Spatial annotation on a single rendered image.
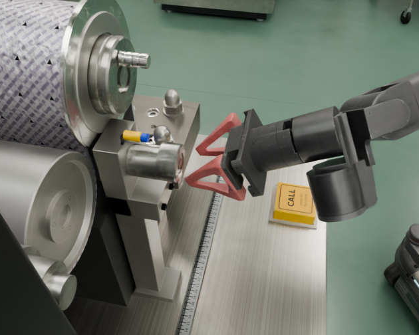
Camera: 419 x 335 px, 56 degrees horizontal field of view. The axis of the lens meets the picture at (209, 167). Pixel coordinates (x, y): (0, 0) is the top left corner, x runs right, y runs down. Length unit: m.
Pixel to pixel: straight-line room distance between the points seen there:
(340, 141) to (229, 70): 2.31
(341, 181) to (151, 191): 0.21
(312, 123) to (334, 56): 2.56
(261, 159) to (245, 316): 0.25
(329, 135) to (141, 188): 0.21
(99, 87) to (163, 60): 2.48
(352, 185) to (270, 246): 0.25
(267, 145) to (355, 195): 0.11
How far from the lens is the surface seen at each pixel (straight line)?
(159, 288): 0.62
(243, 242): 0.67
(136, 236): 0.50
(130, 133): 0.35
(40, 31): 0.37
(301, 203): 0.71
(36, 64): 0.37
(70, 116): 0.35
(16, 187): 0.34
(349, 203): 0.47
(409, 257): 1.59
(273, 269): 0.65
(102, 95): 0.37
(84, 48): 0.36
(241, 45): 3.02
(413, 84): 0.51
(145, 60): 0.37
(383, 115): 0.48
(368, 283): 1.77
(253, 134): 0.48
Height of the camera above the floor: 1.46
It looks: 46 degrees down
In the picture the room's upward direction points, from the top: straight up
